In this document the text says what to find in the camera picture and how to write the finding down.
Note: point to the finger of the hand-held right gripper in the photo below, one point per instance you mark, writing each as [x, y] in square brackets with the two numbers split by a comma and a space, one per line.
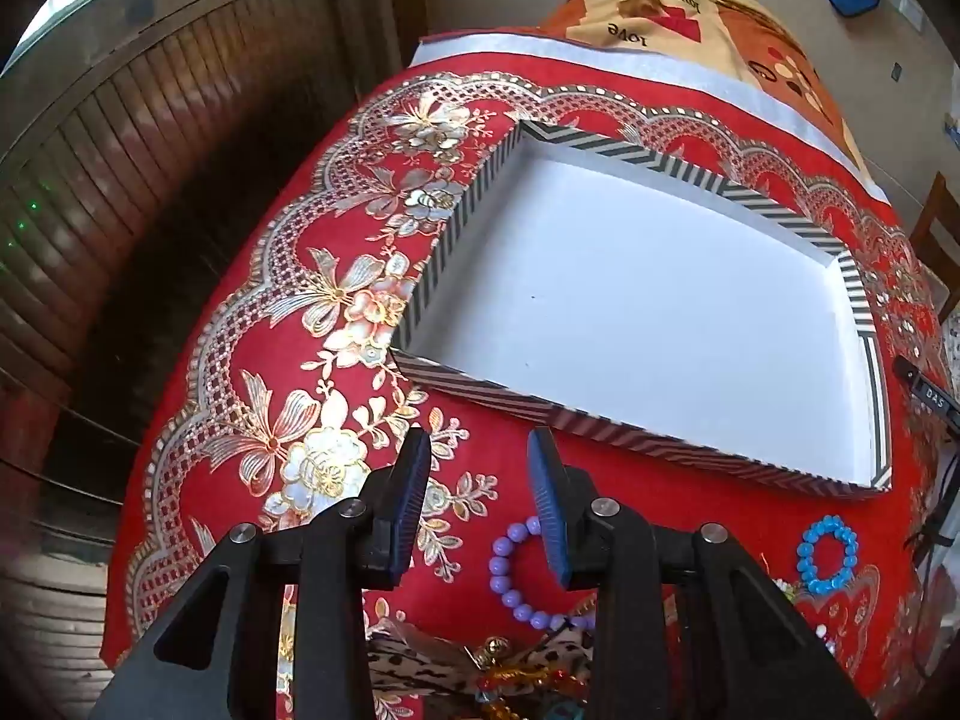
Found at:
[930, 394]

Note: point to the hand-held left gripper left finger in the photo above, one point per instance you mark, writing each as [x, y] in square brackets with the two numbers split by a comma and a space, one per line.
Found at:
[409, 510]

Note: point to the wooden chair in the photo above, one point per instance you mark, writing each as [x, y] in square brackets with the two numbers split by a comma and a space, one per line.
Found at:
[937, 232]

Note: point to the red floral tablecloth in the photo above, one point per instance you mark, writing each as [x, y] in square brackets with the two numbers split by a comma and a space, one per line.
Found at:
[491, 427]

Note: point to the orange printed blanket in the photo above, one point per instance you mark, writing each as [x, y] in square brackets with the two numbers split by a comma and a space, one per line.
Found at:
[675, 22]

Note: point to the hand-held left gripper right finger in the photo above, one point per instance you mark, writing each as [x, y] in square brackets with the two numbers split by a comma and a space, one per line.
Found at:
[546, 510]

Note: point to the striped shallow cardboard box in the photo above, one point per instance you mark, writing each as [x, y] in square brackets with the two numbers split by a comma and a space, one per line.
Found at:
[637, 300]

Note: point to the brown polka dot bow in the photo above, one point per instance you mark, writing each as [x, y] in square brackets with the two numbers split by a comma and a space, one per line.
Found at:
[405, 660]

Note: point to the wooden slatted door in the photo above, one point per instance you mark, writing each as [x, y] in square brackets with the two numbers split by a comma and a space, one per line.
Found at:
[150, 165]

